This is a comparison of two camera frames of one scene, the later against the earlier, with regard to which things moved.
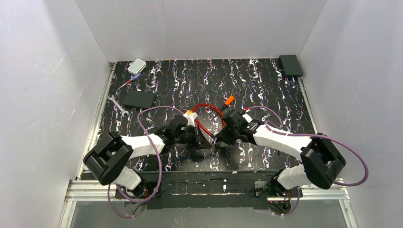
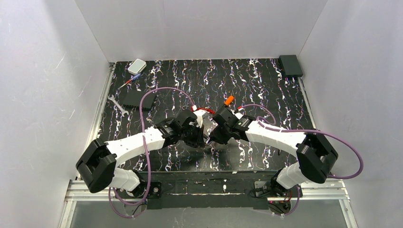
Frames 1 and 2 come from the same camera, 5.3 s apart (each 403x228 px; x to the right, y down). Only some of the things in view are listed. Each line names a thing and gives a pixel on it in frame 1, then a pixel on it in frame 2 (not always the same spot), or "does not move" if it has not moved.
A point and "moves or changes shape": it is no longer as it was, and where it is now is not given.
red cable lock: [191, 117] moves or changes shape
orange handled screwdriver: [229, 100] does not move
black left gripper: [195, 138] does not move
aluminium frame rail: [79, 190] does not move
